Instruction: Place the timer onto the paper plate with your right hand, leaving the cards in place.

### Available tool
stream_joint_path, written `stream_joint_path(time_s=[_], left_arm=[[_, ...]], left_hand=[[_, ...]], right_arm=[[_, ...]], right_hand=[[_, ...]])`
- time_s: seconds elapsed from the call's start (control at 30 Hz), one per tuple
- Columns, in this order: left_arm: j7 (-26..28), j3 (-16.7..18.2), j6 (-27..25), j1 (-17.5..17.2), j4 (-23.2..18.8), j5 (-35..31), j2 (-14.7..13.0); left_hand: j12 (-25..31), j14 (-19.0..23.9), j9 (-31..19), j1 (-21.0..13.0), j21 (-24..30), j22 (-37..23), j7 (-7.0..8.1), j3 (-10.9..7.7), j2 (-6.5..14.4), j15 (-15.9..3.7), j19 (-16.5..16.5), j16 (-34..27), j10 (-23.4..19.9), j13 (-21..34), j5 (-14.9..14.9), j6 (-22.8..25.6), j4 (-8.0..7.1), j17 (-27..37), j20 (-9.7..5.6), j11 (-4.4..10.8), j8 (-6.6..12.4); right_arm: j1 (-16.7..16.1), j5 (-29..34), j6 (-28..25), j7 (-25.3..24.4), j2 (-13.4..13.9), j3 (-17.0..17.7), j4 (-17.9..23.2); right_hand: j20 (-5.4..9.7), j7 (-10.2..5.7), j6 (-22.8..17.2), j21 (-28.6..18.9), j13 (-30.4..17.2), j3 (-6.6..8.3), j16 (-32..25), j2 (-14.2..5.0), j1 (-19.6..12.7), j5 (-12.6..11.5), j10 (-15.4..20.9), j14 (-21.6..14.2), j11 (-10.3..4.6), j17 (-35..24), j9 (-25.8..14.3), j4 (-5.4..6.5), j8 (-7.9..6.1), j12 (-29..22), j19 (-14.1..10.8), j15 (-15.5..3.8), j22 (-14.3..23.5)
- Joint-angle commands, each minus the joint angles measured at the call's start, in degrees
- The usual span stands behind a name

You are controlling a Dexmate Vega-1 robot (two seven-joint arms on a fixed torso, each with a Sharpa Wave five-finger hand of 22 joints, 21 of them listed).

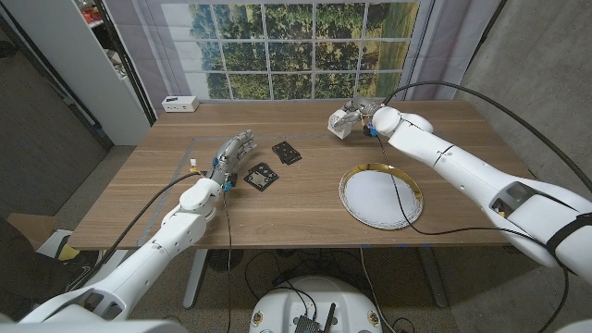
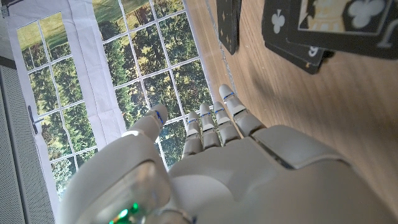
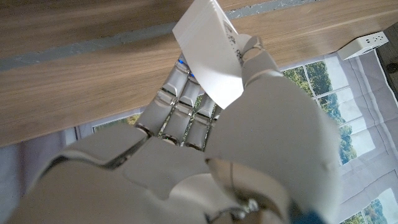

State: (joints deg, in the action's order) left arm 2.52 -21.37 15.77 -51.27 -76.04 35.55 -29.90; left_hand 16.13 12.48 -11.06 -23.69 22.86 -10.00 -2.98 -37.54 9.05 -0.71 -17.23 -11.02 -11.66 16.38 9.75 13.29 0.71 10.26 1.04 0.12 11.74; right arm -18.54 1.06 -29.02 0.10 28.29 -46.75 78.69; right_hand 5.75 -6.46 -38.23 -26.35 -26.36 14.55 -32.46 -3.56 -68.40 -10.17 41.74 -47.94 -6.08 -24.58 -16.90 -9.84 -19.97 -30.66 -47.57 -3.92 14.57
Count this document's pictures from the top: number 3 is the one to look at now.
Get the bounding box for white power strip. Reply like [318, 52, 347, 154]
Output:
[337, 30, 389, 61]

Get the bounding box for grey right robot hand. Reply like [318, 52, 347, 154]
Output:
[6, 34, 343, 224]

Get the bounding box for grey tape outline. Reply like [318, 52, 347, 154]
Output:
[0, 0, 312, 72]

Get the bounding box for white paper card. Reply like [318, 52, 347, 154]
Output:
[172, 0, 253, 110]

